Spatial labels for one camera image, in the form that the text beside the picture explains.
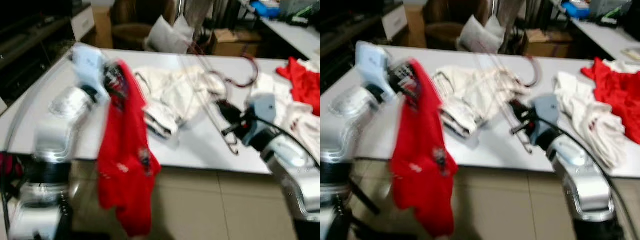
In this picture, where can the red garment with white stripe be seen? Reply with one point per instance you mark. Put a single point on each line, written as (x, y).
(615, 90)
(305, 85)

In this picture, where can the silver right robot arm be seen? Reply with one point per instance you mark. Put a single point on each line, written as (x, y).
(295, 175)
(585, 185)

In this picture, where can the black television unit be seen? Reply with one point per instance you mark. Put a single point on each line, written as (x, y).
(340, 30)
(25, 40)

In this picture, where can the white T-shirt with popsicle prints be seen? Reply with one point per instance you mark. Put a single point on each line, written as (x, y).
(295, 125)
(590, 125)

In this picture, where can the white garment with dark trim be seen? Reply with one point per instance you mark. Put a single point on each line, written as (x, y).
(175, 90)
(475, 90)

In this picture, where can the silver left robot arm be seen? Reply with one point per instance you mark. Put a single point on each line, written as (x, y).
(55, 135)
(345, 130)

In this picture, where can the pink bag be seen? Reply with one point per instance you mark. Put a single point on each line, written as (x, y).
(10, 167)

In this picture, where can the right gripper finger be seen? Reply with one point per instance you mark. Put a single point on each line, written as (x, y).
(228, 110)
(233, 129)
(521, 129)
(518, 109)

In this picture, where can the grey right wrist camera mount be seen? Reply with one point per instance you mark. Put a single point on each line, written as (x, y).
(546, 107)
(262, 107)

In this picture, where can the brown cardboard box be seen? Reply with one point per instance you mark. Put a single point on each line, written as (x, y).
(235, 42)
(545, 42)

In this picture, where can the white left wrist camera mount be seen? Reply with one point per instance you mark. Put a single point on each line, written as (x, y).
(372, 62)
(89, 65)

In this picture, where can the brown armchair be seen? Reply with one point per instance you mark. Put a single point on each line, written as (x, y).
(442, 25)
(130, 25)

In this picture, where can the red T-shirt with small print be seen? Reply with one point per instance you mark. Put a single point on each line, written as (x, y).
(420, 160)
(125, 150)

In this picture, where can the blue plastic item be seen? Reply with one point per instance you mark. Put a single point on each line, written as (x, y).
(576, 9)
(265, 9)

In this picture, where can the white drawer unit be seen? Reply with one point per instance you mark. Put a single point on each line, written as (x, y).
(84, 22)
(395, 22)

